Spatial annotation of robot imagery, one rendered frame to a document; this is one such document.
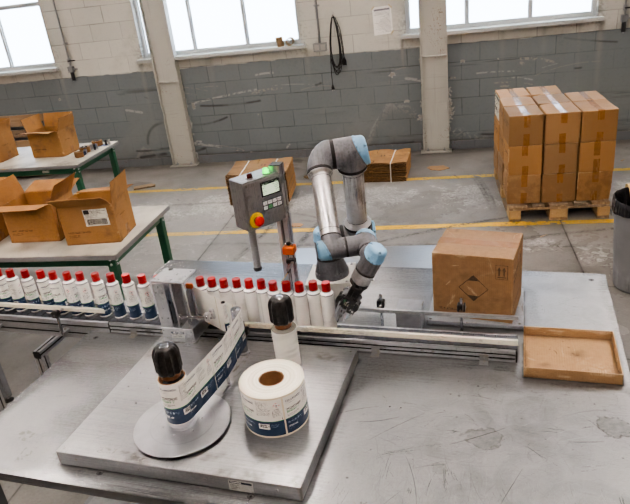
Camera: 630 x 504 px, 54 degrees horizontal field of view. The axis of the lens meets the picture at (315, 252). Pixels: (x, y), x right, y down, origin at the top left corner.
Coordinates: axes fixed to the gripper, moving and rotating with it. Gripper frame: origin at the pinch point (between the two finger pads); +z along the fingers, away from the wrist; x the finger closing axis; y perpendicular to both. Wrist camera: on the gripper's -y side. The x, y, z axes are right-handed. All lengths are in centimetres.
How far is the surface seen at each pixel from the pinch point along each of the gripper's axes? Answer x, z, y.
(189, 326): -49, 27, 14
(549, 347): 70, -29, -5
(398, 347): 23.8, -5.0, 5.8
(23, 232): -194, 121, -91
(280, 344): -13.7, -2.1, 32.7
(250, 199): -49, -27, 0
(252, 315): -30.1, 16.8, 2.8
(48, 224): -180, 108, -94
